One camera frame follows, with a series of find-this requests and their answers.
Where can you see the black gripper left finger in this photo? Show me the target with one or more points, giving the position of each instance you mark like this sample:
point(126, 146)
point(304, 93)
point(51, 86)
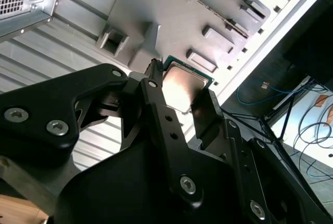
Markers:
point(39, 109)

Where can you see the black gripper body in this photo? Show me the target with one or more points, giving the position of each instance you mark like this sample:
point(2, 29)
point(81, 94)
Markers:
point(130, 187)

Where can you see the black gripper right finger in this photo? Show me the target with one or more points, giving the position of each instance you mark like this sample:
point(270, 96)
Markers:
point(208, 120)

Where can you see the silver-topped CPU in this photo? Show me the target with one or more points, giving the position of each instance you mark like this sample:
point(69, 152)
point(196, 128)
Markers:
point(182, 83)

